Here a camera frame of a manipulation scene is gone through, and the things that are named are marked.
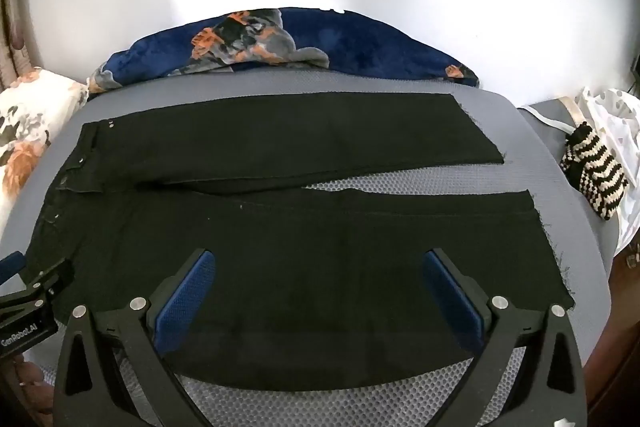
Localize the blue floral blanket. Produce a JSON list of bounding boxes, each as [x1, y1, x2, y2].
[[87, 7, 481, 95]]

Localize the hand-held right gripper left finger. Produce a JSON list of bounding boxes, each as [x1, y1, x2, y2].
[[52, 248, 217, 427]]

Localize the beige curtain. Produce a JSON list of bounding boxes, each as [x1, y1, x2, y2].
[[0, 0, 43, 88]]

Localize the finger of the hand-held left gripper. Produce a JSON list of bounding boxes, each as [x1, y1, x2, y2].
[[0, 253, 76, 308]]

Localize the person's left hand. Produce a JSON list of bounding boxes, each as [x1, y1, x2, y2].
[[12, 351, 54, 409]]

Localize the black pants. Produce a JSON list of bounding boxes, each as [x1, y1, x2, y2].
[[31, 92, 576, 393]]

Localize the grey mesh mat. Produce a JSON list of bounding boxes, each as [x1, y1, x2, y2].
[[0, 67, 613, 427]]

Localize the white strap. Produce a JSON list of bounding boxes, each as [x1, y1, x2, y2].
[[517, 96, 581, 132]]

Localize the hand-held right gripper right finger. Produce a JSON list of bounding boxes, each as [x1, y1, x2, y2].
[[421, 248, 587, 427]]

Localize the striped knitted bag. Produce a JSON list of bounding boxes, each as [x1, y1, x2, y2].
[[559, 122, 630, 222]]

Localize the white floral pillow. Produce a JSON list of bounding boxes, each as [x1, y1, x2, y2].
[[0, 67, 91, 233]]

